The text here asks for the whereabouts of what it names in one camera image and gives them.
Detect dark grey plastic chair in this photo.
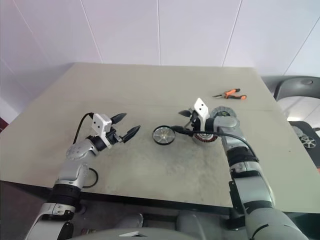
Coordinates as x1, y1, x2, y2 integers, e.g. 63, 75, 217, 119
261, 74, 320, 168

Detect grey robot torso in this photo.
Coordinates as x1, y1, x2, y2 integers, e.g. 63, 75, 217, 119
82, 226, 251, 240

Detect round metal motor stator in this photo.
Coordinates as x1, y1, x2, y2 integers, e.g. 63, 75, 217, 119
209, 105, 239, 121

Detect orange black pliers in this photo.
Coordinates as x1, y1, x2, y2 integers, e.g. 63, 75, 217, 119
212, 87, 248, 101

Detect black table frame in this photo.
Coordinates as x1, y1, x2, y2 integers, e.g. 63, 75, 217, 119
0, 179, 238, 216

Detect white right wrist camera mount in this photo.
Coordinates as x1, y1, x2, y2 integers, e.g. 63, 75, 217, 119
190, 97, 210, 121

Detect small silver cap disc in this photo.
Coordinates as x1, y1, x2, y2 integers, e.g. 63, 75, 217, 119
152, 124, 175, 146

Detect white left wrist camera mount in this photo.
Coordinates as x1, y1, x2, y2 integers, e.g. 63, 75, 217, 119
91, 113, 113, 149

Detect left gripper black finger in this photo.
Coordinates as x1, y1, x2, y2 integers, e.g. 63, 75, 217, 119
121, 125, 142, 144
110, 112, 127, 125

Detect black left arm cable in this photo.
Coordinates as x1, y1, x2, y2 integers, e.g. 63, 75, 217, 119
73, 112, 99, 189

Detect silver spoked wheel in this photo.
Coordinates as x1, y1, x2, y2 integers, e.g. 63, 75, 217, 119
298, 133, 317, 150

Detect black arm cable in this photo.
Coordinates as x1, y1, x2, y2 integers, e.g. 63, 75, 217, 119
183, 128, 260, 209
73, 112, 99, 189

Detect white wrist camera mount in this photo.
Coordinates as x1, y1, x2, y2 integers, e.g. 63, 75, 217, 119
190, 97, 210, 121
91, 113, 113, 149

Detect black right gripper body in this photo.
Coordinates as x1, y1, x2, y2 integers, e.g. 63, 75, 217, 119
186, 111, 207, 133

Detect copper-wound motor stator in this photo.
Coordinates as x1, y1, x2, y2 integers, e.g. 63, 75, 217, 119
192, 131, 218, 147

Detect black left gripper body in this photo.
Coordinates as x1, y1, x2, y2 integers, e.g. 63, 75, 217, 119
105, 127, 125, 149

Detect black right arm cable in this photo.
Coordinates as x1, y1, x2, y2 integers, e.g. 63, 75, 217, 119
183, 128, 260, 209

